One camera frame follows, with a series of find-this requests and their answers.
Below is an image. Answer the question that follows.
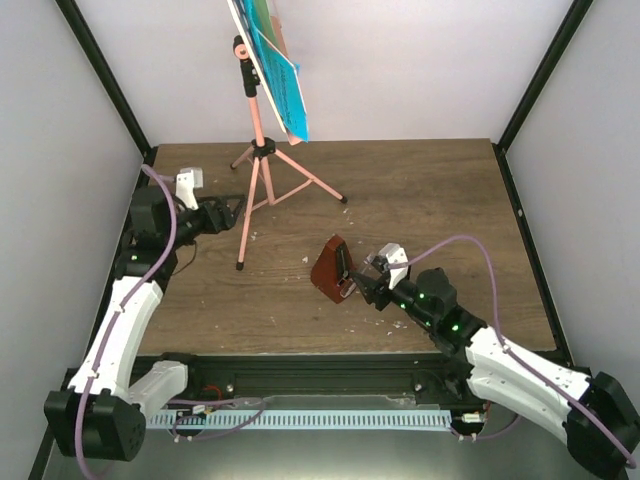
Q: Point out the black frame post right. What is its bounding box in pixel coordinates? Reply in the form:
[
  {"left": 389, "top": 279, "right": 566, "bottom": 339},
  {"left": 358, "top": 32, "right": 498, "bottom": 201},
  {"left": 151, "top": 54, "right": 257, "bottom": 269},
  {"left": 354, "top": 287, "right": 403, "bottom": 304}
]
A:
[{"left": 497, "top": 0, "right": 593, "bottom": 152}]

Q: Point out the red-brown wooden metronome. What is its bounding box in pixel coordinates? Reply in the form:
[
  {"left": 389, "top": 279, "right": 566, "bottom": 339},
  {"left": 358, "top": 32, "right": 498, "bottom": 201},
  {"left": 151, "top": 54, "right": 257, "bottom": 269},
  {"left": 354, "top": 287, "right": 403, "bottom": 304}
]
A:
[{"left": 310, "top": 235, "right": 356, "bottom": 304}]

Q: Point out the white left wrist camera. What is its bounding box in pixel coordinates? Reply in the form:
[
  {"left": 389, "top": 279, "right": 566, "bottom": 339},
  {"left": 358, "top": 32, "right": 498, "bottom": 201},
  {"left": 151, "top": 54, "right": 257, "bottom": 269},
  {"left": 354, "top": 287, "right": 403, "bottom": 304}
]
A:
[{"left": 175, "top": 167, "right": 204, "bottom": 210}]

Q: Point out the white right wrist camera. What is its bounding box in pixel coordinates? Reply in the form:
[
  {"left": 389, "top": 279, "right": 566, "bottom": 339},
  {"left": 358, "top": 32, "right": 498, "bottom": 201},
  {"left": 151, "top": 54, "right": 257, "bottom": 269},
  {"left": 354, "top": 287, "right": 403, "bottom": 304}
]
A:
[{"left": 374, "top": 243, "right": 410, "bottom": 290}]

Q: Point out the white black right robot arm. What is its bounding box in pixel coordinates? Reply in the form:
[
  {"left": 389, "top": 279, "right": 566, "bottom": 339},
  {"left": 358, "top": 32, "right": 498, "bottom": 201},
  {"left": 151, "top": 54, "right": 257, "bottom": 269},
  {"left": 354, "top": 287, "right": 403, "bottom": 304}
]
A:
[{"left": 351, "top": 268, "right": 639, "bottom": 479}]

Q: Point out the black frame post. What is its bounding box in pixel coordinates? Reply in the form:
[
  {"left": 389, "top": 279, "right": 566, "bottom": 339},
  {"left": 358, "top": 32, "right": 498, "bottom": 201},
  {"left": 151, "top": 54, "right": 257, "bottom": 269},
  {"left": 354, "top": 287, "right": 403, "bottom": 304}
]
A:
[
  {"left": 497, "top": 0, "right": 593, "bottom": 152},
  {"left": 55, "top": 0, "right": 153, "bottom": 157}
]

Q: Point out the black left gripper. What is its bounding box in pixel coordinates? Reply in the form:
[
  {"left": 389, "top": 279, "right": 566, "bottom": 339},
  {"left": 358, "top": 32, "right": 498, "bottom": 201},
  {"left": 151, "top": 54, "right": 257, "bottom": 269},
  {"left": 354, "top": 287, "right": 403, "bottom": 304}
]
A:
[{"left": 165, "top": 196, "right": 247, "bottom": 250}]

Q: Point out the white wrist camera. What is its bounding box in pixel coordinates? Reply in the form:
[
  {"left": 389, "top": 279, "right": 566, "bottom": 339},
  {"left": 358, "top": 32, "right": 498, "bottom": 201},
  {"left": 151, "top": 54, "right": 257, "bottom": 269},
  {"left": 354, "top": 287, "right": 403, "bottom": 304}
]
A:
[
  {"left": 374, "top": 243, "right": 410, "bottom": 290},
  {"left": 175, "top": 167, "right": 204, "bottom": 210}
]

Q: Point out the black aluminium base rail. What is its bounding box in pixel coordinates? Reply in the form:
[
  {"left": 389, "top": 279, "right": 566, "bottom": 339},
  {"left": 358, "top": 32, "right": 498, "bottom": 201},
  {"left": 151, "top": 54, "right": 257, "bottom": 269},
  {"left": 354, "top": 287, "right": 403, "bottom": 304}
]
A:
[{"left": 64, "top": 352, "right": 576, "bottom": 406}]

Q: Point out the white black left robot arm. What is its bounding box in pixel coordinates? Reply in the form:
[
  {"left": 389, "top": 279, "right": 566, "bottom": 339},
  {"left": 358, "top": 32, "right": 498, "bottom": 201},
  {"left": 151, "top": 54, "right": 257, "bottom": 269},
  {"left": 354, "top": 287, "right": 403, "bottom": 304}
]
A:
[{"left": 44, "top": 185, "right": 246, "bottom": 461}]

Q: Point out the clear plastic metronome cover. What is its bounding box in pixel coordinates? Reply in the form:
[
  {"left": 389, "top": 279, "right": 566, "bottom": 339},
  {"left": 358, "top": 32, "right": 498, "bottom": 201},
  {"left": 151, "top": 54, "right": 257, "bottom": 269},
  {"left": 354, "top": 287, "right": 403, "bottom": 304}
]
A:
[{"left": 353, "top": 253, "right": 386, "bottom": 281}]

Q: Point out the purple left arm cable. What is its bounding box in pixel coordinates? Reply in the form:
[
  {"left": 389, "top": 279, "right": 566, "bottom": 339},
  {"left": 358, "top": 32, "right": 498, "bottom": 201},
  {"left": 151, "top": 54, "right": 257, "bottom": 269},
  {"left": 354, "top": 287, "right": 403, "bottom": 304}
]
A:
[{"left": 73, "top": 163, "right": 266, "bottom": 479}]

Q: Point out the black frame post left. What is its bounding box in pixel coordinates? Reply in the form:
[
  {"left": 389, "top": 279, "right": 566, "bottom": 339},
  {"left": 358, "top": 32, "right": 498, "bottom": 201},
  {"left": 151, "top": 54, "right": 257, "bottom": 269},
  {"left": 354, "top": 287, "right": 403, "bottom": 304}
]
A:
[{"left": 55, "top": 0, "right": 153, "bottom": 157}]

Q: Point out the light blue slotted cable duct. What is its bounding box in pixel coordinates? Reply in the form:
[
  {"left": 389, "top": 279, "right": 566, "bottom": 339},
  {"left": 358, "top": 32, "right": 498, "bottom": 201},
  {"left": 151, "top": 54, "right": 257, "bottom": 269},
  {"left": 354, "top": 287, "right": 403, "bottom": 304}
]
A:
[{"left": 178, "top": 410, "right": 452, "bottom": 431}]

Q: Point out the blue sheet music booklet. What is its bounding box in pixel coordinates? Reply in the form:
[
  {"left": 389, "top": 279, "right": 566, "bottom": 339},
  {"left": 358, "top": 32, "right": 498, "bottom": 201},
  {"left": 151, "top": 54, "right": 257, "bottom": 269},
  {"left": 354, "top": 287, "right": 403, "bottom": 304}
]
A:
[{"left": 227, "top": 1, "right": 310, "bottom": 145}]

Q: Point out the pink tripod music stand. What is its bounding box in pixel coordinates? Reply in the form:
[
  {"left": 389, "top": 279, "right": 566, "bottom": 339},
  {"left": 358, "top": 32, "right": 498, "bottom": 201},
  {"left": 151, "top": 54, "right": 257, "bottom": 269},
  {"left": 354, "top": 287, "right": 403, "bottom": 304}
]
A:
[{"left": 230, "top": 35, "right": 348, "bottom": 271}]

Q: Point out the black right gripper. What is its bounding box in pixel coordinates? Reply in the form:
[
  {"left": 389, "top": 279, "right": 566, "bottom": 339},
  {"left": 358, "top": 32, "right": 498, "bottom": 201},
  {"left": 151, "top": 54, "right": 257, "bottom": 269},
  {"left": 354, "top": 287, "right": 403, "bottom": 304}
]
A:
[{"left": 350, "top": 272, "right": 436, "bottom": 329}]

